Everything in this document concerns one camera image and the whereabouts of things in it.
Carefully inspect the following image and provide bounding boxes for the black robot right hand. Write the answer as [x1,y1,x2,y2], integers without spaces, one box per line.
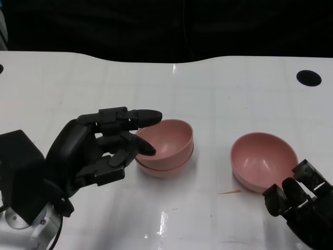
[262,159,333,250]

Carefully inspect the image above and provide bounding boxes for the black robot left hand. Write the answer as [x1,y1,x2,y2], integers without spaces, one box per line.
[45,106,163,198]

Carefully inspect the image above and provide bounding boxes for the pink plastic bowl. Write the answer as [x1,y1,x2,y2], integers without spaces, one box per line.
[136,155,195,179]
[230,132,299,193]
[134,119,195,170]

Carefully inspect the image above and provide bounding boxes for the black backdrop curtain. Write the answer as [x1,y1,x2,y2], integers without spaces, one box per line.
[0,0,333,63]

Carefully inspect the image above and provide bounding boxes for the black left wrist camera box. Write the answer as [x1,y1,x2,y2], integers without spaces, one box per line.
[0,129,65,225]

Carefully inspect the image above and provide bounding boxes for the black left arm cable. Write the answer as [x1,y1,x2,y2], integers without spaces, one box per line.
[43,178,75,250]

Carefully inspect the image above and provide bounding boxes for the thin black hanging cable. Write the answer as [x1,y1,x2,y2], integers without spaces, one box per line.
[181,0,195,59]

